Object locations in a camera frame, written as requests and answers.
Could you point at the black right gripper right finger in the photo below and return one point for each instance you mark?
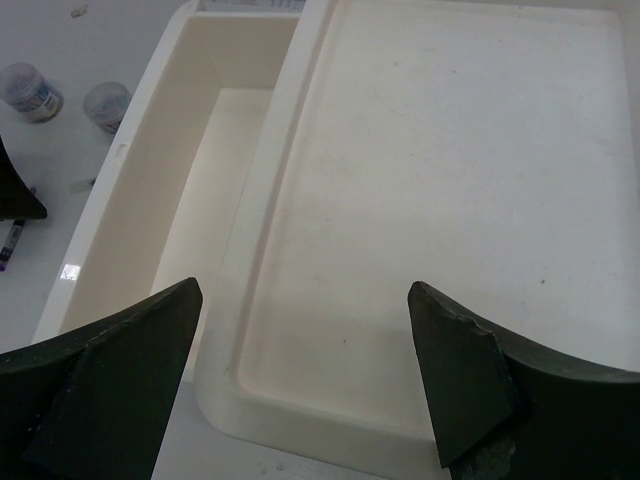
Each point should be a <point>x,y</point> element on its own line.
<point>505,407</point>

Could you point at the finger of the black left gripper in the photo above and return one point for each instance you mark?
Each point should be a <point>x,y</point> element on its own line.
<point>17,201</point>

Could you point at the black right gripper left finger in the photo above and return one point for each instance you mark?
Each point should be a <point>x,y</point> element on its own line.
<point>94,402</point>

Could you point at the purple gel pen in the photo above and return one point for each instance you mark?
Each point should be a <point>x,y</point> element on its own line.
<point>11,243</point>

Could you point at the white top drawer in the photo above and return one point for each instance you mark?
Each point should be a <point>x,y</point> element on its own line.
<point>164,201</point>

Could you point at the paperclip jar middle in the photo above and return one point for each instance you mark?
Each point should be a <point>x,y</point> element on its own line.
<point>29,93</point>

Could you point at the paperclip jar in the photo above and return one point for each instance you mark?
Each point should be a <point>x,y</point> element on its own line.
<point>29,93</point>
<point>106,104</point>

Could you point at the paperclip jar right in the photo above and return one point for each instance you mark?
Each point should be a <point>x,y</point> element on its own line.
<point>106,104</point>

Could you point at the white drawer cabinet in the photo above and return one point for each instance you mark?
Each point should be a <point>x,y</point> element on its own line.
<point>487,148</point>

